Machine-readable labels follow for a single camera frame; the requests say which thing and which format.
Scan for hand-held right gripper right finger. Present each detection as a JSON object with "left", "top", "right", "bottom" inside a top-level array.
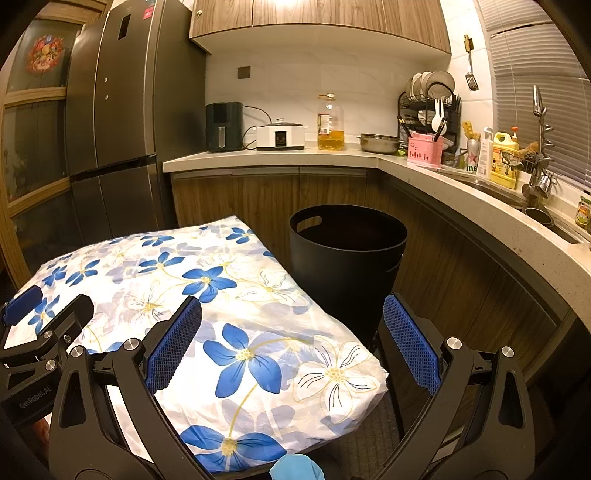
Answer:
[{"left": 379, "top": 293, "right": 536, "bottom": 480}]

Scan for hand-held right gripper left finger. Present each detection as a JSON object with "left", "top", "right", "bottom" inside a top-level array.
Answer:
[{"left": 48, "top": 295, "right": 211, "bottom": 480}]

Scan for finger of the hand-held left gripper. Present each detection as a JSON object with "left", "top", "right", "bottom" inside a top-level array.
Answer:
[
  {"left": 0, "top": 294, "right": 95, "bottom": 398},
  {"left": 2, "top": 285, "right": 43, "bottom": 326}
]

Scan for black plastic bin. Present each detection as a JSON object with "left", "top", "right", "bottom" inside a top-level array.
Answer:
[{"left": 290, "top": 204, "right": 408, "bottom": 337}]

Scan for person's right hand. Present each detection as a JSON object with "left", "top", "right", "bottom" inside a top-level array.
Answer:
[{"left": 269, "top": 455, "right": 326, "bottom": 480}]

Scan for blue floral cloth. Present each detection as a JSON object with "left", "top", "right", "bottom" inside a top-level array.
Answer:
[{"left": 0, "top": 215, "right": 389, "bottom": 474}]

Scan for white kitchen countertop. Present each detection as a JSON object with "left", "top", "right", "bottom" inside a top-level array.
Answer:
[{"left": 163, "top": 143, "right": 591, "bottom": 365}]

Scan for steel kitchen sink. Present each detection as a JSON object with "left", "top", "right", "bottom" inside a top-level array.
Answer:
[{"left": 455, "top": 178, "right": 583, "bottom": 245}]

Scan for steel cup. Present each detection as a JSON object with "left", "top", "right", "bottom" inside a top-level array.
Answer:
[{"left": 523, "top": 207, "right": 555, "bottom": 228}]

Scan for pink utensil holder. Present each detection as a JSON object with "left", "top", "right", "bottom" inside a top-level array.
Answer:
[{"left": 406, "top": 131, "right": 445, "bottom": 168}]

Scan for silver beer can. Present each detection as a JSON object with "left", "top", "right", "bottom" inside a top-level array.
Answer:
[{"left": 465, "top": 137, "right": 482, "bottom": 175}]

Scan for white pump bottle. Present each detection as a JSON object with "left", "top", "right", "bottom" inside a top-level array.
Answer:
[{"left": 476, "top": 127, "right": 495, "bottom": 180}]

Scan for steel basin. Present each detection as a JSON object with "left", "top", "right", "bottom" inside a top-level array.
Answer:
[{"left": 356, "top": 133, "right": 402, "bottom": 155}]

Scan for yellow detergent bottle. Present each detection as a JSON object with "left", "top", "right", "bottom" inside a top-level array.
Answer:
[{"left": 489, "top": 126, "right": 520, "bottom": 189}]

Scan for steel spring faucet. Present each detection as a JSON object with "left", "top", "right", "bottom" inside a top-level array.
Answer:
[{"left": 522, "top": 84, "right": 559, "bottom": 208}]

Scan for stainless steel refrigerator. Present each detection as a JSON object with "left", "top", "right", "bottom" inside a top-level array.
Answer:
[{"left": 65, "top": 0, "right": 208, "bottom": 241}]

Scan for wooden framed glass door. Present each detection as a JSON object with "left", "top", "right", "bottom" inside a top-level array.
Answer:
[{"left": 0, "top": 0, "right": 112, "bottom": 287}]

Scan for cooking oil bottle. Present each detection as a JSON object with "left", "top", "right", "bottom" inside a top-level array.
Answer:
[{"left": 317, "top": 93, "right": 346, "bottom": 152}]

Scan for black air fryer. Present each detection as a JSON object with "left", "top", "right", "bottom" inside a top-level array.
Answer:
[{"left": 205, "top": 102, "right": 245, "bottom": 153}]

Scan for black dish rack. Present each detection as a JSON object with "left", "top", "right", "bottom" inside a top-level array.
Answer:
[{"left": 397, "top": 90, "right": 462, "bottom": 151}]

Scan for white slow cooker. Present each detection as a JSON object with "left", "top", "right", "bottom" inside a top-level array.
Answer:
[{"left": 255, "top": 117, "right": 306, "bottom": 151}]

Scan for red floral door sticker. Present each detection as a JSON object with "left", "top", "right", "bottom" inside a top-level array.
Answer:
[{"left": 25, "top": 37, "right": 63, "bottom": 75}]

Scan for row of white plates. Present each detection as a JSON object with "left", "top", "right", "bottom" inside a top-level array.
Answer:
[{"left": 405, "top": 70, "right": 455, "bottom": 100}]

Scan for hanging slotted spatula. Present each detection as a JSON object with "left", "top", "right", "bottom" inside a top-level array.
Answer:
[{"left": 464, "top": 34, "right": 479, "bottom": 92}]

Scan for window blinds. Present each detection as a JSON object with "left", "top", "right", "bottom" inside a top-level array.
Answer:
[{"left": 475, "top": 0, "right": 591, "bottom": 195}]

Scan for wooden upper kitchen cabinet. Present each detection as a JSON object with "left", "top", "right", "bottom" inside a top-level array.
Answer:
[{"left": 189, "top": 0, "right": 452, "bottom": 56}]

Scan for wire sink caddy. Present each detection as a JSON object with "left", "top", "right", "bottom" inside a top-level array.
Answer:
[{"left": 507, "top": 148, "right": 552, "bottom": 174}]

